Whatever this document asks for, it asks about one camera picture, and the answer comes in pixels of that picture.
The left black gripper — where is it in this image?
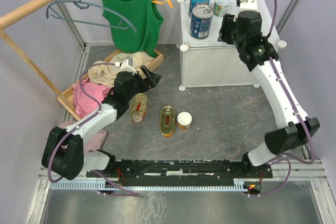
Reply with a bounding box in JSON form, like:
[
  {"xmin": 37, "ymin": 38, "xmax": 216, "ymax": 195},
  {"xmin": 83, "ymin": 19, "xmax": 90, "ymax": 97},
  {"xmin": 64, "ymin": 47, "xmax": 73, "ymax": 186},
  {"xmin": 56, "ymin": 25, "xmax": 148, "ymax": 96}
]
[{"xmin": 126, "ymin": 65, "xmax": 161, "ymax": 101}]

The dark blue tin can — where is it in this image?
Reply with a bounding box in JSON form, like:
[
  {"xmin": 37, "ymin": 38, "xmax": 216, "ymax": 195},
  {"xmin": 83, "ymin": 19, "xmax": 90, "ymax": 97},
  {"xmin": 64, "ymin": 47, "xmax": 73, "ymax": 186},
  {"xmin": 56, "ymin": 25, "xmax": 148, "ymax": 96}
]
[{"xmin": 190, "ymin": 5, "xmax": 214, "ymax": 40}]

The oval sardine tin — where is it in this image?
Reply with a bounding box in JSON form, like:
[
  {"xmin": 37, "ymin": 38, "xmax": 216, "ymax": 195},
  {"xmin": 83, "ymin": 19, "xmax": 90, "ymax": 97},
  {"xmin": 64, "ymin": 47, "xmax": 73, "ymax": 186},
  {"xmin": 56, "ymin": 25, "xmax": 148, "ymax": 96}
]
[
  {"xmin": 159, "ymin": 105, "xmax": 175, "ymax": 137},
  {"xmin": 130, "ymin": 93, "xmax": 148, "ymax": 123}
]

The small cup white lid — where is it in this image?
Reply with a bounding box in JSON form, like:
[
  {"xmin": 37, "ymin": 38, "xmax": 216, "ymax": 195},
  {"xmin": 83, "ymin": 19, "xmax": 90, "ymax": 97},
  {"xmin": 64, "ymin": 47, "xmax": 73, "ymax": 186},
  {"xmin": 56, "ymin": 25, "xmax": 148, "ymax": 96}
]
[{"xmin": 177, "ymin": 112, "xmax": 192, "ymax": 130}]

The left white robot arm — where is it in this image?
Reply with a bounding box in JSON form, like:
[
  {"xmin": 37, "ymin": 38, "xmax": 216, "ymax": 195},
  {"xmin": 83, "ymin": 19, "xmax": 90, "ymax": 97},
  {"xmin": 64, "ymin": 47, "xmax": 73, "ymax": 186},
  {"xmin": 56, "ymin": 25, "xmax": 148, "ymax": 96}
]
[{"xmin": 41, "ymin": 66, "xmax": 162, "ymax": 183}]

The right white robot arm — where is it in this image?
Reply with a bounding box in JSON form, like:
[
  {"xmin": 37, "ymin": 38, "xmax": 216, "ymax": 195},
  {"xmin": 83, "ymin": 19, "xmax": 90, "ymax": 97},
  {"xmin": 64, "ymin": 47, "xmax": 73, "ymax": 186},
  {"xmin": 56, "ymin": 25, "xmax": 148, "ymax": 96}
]
[{"xmin": 218, "ymin": 10, "xmax": 320, "ymax": 177}]

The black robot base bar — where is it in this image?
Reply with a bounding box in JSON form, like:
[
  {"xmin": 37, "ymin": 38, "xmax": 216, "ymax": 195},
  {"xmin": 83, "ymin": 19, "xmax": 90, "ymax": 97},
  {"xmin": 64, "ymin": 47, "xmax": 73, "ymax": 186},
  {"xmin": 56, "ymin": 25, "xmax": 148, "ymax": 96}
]
[{"xmin": 101, "ymin": 154, "xmax": 273, "ymax": 186}]

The wooden tray base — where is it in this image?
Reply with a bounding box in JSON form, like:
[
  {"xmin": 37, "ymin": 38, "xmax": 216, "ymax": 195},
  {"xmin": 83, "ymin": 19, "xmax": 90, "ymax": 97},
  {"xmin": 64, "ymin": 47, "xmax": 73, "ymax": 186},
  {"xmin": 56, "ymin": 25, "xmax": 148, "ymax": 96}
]
[{"xmin": 56, "ymin": 49, "xmax": 164, "ymax": 121}]

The beige cloth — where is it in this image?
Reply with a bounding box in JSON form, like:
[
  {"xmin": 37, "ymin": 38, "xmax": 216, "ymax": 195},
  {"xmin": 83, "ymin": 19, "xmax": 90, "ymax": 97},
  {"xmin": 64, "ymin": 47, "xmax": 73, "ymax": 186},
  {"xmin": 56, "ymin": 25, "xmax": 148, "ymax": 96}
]
[{"xmin": 88, "ymin": 51, "xmax": 154, "ymax": 88}]

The green tank top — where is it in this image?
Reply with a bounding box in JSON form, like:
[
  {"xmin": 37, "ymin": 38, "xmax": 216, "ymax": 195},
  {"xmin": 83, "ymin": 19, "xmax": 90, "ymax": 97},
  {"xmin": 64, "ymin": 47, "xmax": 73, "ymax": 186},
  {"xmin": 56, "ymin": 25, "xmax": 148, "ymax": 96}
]
[{"xmin": 102, "ymin": 0, "xmax": 164, "ymax": 58}]

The pink cloth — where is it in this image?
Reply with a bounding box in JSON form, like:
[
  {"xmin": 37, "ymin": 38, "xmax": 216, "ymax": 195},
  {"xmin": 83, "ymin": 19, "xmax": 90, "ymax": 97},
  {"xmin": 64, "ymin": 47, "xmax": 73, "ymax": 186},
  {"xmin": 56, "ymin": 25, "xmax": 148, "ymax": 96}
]
[{"xmin": 72, "ymin": 78, "xmax": 110, "ymax": 119}]

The mauve cloth on floor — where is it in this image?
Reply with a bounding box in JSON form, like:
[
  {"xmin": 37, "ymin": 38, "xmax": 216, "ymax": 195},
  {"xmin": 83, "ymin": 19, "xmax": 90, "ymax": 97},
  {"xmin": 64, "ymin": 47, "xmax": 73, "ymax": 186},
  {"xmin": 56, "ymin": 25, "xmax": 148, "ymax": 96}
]
[{"xmin": 58, "ymin": 121, "xmax": 107, "ymax": 153}]

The wooden clothes rack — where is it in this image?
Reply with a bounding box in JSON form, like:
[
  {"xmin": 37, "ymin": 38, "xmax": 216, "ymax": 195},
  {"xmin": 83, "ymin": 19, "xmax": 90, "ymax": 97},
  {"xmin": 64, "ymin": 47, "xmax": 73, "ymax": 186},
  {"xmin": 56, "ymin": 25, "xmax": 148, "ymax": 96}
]
[{"xmin": 1, "ymin": 0, "xmax": 81, "ymax": 99}]

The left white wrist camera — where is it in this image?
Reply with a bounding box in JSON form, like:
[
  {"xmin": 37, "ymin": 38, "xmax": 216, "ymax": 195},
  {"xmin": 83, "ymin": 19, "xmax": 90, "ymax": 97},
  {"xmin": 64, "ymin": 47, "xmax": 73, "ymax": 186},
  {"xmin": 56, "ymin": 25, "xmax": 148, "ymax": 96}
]
[{"xmin": 114, "ymin": 57, "xmax": 137, "ymax": 74}]

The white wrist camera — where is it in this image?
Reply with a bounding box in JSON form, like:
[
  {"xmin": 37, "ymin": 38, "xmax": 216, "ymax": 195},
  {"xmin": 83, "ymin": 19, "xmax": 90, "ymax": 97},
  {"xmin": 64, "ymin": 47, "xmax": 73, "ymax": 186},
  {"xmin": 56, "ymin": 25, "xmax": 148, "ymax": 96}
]
[
  {"xmin": 114, "ymin": 57, "xmax": 137, "ymax": 74},
  {"xmin": 236, "ymin": 0, "xmax": 258, "ymax": 12}
]

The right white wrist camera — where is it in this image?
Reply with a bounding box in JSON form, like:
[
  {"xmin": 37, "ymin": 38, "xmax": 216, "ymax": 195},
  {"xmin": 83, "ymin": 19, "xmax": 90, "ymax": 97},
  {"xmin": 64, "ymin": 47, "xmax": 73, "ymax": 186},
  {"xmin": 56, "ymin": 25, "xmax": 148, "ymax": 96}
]
[{"xmin": 236, "ymin": 0, "xmax": 258, "ymax": 12}]

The white slotted cable duct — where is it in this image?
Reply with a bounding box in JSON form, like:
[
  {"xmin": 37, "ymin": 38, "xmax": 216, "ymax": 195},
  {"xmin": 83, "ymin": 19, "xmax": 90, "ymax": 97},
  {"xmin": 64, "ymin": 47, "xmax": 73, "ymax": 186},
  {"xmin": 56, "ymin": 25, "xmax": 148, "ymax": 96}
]
[{"xmin": 50, "ymin": 179, "xmax": 247, "ymax": 192}]

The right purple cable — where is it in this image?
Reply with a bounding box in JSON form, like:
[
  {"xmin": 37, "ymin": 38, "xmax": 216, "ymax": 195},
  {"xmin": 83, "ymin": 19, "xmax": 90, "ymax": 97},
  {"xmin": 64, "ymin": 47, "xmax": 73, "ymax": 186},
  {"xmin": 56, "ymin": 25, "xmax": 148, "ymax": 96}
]
[{"xmin": 241, "ymin": 0, "xmax": 316, "ymax": 197}]

